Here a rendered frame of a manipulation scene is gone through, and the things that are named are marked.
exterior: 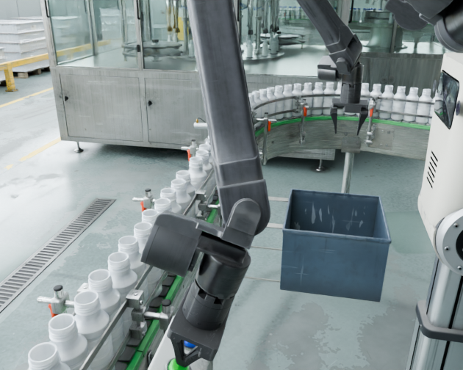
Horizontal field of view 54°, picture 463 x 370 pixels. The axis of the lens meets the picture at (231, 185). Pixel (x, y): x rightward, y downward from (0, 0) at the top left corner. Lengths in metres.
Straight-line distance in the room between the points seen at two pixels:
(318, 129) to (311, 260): 1.17
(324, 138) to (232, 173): 1.98
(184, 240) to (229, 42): 0.24
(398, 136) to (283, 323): 1.13
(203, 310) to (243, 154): 0.20
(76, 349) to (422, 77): 5.78
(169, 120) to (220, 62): 3.96
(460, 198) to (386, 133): 1.60
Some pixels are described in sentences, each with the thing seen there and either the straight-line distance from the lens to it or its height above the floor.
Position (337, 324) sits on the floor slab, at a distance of 2.55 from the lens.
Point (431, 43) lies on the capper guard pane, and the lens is 6.18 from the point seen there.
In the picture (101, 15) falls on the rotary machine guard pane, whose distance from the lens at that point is 4.62.
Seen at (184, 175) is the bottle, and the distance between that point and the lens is 1.18.
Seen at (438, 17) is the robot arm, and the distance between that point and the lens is 0.69.
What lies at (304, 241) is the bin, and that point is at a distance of 1.39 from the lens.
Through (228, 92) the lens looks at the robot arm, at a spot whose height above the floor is 1.50.
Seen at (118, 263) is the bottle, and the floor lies 1.16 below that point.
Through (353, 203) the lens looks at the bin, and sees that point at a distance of 1.67.
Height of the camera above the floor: 1.61
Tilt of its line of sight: 23 degrees down
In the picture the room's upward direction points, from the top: straight up
